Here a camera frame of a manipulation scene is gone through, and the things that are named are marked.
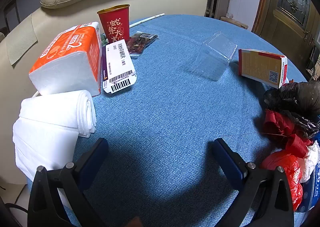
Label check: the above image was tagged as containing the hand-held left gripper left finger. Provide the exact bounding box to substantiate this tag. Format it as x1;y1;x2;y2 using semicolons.
27;138;109;227

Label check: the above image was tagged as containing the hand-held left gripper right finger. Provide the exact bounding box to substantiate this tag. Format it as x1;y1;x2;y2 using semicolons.
211;138;295;227

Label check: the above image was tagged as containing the red cloth bundle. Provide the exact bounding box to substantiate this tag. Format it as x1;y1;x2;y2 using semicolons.
264;109;313;159

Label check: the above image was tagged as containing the black plastic bag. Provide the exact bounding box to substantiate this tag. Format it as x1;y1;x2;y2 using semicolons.
263;81;320;139

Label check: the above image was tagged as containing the red plastic bag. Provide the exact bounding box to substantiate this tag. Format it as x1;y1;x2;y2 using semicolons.
260;151;304;212

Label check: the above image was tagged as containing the white folded tissue stack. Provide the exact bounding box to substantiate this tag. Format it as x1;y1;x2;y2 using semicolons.
12;89;97;182

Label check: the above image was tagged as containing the white knotted plastic bag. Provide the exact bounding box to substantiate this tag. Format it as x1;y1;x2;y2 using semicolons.
299;139;320;184

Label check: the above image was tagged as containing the blue tablecloth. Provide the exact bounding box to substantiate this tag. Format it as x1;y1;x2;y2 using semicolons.
26;14;310;227

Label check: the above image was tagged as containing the blue printed packet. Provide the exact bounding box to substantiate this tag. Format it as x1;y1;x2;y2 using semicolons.
297;132;320;214

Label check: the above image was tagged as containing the yellow red medicine box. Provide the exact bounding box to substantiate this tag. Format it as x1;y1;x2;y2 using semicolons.
238;48;288;89

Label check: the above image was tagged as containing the white barcode medicine box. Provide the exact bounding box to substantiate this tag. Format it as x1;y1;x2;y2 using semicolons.
101;40;137;94

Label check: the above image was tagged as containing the clear plastic container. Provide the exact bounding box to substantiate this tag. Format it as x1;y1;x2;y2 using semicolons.
191;32;238;82

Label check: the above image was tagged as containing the orange tissue pack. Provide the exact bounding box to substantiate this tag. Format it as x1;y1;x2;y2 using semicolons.
29;22;102;97

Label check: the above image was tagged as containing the dark snack packet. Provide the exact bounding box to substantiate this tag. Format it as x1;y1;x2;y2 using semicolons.
126;32;159;60

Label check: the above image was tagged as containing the dark metal rack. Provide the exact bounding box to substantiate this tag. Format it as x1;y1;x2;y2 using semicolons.
305;42;320;80

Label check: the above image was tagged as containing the red paper cup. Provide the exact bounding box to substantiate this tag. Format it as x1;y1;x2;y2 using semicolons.
97;4;131;43

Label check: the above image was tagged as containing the wooden glass-panel door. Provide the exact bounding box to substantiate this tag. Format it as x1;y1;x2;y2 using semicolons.
251;0;320;50

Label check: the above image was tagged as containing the white thin tube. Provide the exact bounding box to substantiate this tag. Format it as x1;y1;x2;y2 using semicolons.
129;13;165;28

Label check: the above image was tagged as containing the black cable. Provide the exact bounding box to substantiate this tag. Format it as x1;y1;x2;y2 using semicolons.
0;186;28;217

